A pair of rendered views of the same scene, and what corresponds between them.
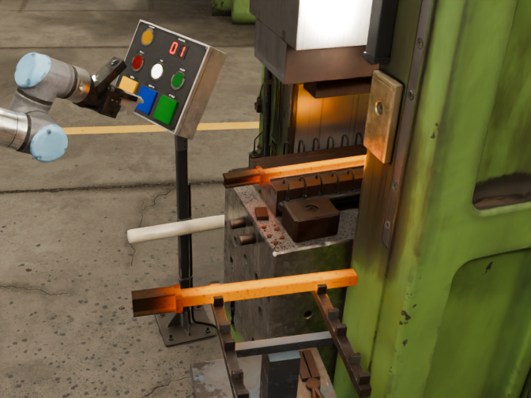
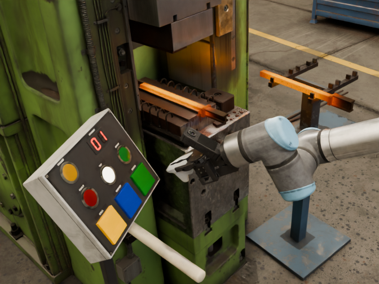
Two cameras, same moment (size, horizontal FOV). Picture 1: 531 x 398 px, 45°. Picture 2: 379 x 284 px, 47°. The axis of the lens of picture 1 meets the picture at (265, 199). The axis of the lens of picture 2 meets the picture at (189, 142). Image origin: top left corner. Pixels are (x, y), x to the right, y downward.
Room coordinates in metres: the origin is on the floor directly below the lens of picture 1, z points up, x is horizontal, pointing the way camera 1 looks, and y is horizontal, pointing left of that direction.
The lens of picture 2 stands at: (2.04, 1.33, 1.80)
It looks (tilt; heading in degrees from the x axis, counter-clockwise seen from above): 33 degrees down; 248
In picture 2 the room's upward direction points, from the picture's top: 4 degrees counter-clockwise
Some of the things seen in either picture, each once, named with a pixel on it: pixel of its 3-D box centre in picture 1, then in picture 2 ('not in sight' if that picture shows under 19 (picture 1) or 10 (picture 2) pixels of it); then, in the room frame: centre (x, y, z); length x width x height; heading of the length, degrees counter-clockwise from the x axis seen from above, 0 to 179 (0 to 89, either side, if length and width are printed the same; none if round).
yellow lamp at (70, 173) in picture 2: (147, 37); (69, 172); (2.00, 0.40, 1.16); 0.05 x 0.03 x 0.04; 22
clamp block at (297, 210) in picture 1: (310, 219); (217, 101); (1.33, -0.11, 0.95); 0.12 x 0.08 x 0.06; 112
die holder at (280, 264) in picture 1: (336, 262); (174, 151); (1.50, -0.21, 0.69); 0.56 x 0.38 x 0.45; 112
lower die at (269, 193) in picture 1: (334, 173); (161, 105); (1.55, -0.18, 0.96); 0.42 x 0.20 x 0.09; 112
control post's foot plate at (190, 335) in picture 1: (184, 316); not in sight; (1.96, 0.30, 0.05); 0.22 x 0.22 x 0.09; 22
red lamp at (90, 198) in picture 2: (137, 62); (89, 198); (1.97, 0.43, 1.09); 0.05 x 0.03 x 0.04; 22
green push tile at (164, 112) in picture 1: (166, 110); (141, 179); (1.80, 0.31, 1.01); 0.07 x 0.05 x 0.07; 47
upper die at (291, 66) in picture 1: (349, 43); (151, 18); (1.55, -0.18, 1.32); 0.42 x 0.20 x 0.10; 112
